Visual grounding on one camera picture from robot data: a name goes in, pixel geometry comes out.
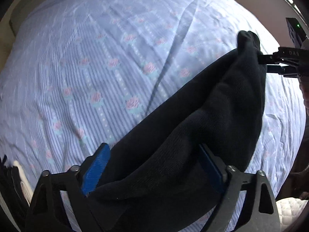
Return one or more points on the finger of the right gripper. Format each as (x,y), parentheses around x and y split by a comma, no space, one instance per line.
(270,59)
(275,69)

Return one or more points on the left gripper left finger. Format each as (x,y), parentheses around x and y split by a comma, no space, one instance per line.
(47,211)

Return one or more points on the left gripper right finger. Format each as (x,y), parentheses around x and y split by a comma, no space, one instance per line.
(258,212)

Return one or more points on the black knit pants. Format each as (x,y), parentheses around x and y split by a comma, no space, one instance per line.
(154,180)

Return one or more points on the white folded garment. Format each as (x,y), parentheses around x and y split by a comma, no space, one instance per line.
(24,183)

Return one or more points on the black folded clothes stack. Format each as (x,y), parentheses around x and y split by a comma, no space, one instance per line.
(14,206)

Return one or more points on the white quilted pillow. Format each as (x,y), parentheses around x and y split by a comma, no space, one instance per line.
(289,210)

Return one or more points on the blue floral striped bedsheet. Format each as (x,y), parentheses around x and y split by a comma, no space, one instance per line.
(86,72)

